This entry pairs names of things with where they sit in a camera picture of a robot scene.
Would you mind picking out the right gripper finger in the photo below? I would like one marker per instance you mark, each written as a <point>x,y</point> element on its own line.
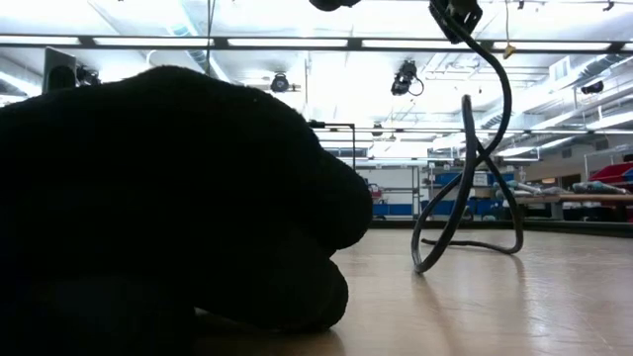
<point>473,12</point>
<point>450,22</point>

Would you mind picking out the yellow hanging tag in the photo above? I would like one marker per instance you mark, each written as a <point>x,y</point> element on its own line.
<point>509,51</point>

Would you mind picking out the grey metal shelf rack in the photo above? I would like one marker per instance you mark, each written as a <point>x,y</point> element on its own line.
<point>416,173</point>

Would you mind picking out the blue storage bin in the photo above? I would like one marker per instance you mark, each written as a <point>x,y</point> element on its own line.
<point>393,209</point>
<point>482,206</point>
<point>447,179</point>
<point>509,177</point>

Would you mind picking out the round black ceiling fixture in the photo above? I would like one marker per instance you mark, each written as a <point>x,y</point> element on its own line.
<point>280,84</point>

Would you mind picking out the grey wrapped bundle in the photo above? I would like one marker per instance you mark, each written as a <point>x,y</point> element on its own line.
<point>539,188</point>
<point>598,188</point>

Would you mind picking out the red and blue box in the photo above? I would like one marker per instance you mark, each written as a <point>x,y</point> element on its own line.
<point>613,175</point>

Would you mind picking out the wooden workbench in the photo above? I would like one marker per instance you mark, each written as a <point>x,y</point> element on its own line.
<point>593,199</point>

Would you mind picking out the black fabric bundle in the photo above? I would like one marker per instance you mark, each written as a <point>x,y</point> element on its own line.
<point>148,148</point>

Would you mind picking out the LED light bar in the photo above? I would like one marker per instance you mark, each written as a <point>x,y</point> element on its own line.
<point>86,42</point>

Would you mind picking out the small black device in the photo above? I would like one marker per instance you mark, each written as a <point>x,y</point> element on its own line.
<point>88,76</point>

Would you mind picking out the grey box on stand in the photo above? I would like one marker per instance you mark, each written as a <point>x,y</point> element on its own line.
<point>59,64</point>

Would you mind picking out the black camera on mount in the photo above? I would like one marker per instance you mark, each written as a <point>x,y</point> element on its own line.
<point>403,79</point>

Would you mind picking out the thin black frame stand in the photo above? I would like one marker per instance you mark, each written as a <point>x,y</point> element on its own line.
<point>316,123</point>

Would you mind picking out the black aluminium table frame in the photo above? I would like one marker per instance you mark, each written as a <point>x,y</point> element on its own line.
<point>569,228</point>

